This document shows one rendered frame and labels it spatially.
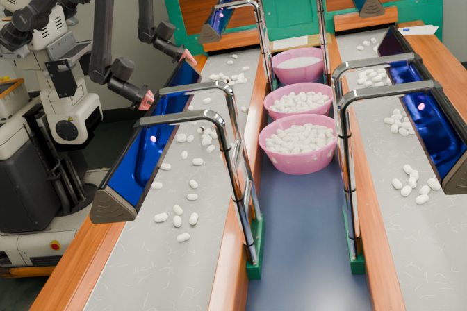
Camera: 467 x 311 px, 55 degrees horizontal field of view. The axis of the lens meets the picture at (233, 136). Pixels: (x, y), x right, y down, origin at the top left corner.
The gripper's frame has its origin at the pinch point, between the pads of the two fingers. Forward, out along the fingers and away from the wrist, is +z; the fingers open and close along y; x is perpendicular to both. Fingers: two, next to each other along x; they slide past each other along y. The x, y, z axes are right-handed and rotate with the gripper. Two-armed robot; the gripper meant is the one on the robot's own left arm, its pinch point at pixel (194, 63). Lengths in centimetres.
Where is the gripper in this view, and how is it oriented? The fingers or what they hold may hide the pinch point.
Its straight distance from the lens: 204.8
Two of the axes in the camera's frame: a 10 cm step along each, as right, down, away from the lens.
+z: 8.7, 4.8, 1.5
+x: -4.8, 7.3, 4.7
